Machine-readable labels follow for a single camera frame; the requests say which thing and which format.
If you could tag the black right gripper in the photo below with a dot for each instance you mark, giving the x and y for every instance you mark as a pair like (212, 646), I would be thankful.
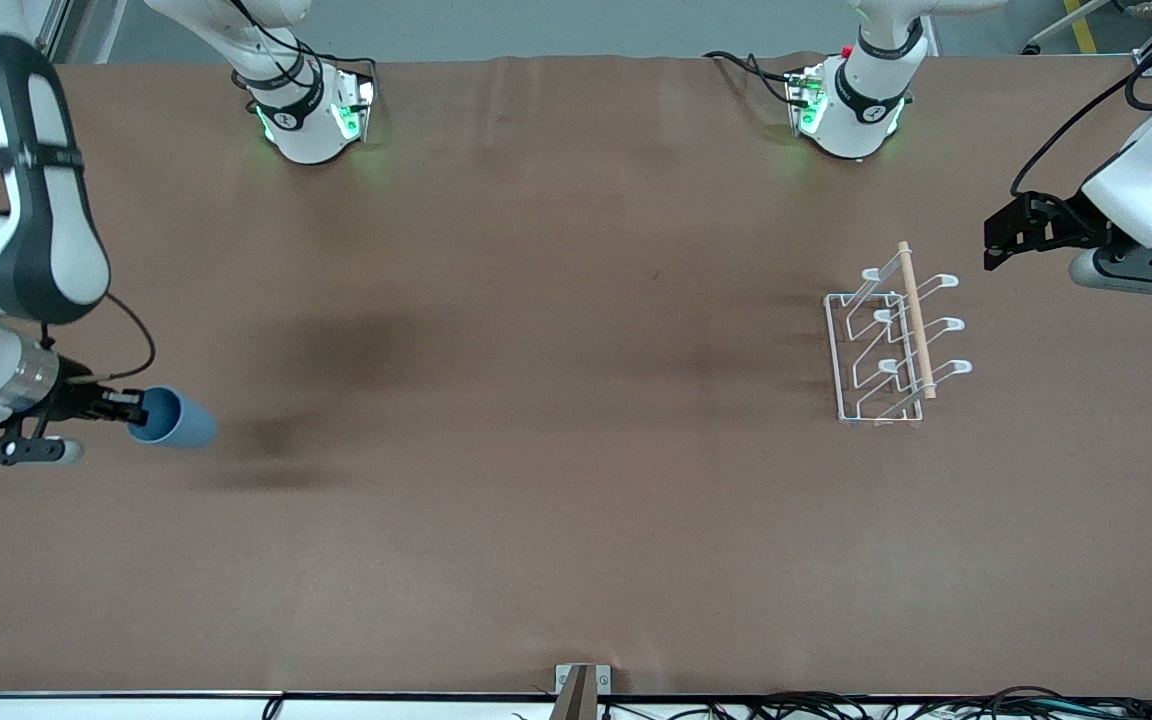
(73, 400)

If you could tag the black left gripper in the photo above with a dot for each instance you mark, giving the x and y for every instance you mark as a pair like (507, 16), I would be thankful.
(1064, 226)

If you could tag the blue plastic cup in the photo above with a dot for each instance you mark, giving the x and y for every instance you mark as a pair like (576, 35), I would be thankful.
(191, 425)

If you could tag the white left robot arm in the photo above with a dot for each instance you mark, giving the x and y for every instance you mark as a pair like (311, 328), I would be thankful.
(851, 110)

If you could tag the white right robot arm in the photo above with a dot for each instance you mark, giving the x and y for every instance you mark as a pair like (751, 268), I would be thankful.
(301, 120)

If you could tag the brown table cover sheet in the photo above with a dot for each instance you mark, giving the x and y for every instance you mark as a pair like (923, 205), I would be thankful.
(536, 400)

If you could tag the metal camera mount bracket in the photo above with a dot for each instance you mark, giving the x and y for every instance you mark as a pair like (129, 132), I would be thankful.
(604, 680)

